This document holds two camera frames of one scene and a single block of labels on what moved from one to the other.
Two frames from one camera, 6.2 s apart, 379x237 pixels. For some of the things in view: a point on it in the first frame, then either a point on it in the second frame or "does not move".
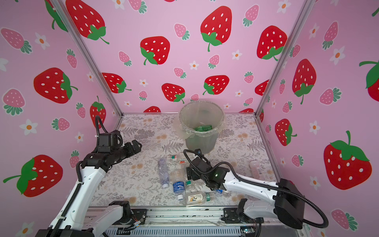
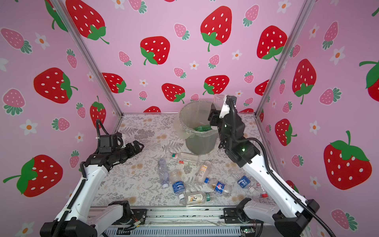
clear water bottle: (162, 165) does not move
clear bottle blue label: (178, 179) does not move
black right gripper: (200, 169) to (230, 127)
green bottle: (205, 128) does not move
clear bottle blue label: (256, 171) to (246, 183)
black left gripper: (128, 147) does not move
